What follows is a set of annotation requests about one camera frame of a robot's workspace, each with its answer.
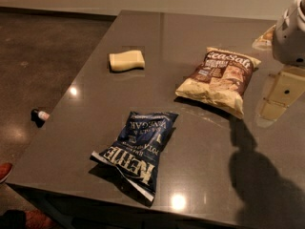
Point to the cream brown chip bag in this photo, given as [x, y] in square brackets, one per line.
[220, 80]

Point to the blue Kettle chip bag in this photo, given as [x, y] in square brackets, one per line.
[136, 151]

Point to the small bottle on floor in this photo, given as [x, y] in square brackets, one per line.
[38, 114]

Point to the red patterned rug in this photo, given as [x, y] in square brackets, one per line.
[35, 219]

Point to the yellow sponge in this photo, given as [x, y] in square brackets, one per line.
[125, 61]

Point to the red shoe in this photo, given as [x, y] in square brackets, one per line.
[5, 170]

